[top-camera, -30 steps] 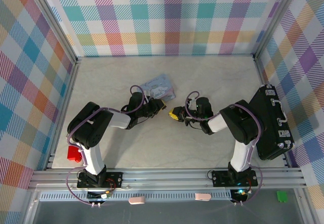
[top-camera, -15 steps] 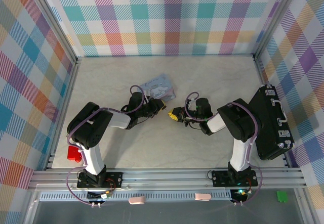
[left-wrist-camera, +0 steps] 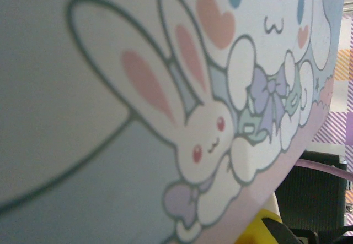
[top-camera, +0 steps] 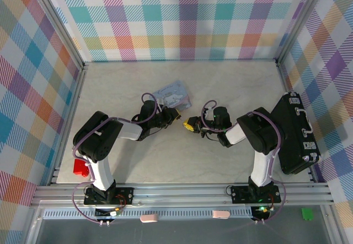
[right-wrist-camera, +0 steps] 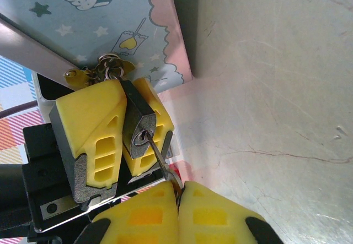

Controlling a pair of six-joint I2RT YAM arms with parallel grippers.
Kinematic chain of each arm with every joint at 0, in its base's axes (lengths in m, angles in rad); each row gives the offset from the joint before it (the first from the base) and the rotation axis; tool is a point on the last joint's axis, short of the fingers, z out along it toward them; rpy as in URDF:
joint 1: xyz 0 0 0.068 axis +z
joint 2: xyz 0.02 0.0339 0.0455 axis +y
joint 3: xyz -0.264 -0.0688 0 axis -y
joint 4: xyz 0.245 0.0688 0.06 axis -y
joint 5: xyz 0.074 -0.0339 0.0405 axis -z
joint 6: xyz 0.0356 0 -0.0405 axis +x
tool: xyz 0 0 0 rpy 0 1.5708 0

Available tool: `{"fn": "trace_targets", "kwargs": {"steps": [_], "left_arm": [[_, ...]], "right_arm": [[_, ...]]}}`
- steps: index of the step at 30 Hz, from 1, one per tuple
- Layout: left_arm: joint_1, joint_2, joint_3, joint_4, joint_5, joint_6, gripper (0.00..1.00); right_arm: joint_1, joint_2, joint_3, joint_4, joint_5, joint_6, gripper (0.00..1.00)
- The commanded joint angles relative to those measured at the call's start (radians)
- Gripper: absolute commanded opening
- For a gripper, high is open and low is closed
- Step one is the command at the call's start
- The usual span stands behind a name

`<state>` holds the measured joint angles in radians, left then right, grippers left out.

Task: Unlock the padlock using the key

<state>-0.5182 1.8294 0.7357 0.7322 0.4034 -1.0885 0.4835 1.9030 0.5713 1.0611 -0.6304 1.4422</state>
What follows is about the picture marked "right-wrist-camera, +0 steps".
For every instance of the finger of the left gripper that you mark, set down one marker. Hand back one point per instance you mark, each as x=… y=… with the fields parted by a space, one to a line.
x=91 y=111
x=162 y=117

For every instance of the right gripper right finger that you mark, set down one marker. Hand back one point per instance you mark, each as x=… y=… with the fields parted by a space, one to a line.
x=215 y=216

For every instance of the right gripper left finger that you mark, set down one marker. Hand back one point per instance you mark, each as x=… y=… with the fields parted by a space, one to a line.
x=143 y=216

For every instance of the small silver padlock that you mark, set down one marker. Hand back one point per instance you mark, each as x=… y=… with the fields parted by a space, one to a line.
x=135 y=109

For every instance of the small silver key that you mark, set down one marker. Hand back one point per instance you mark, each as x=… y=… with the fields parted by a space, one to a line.
x=158 y=156

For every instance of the metal diary clasp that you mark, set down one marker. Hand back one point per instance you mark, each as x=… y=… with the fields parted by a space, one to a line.
x=74 y=76

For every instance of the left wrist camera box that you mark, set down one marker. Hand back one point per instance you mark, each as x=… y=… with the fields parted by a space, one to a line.
x=44 y=95

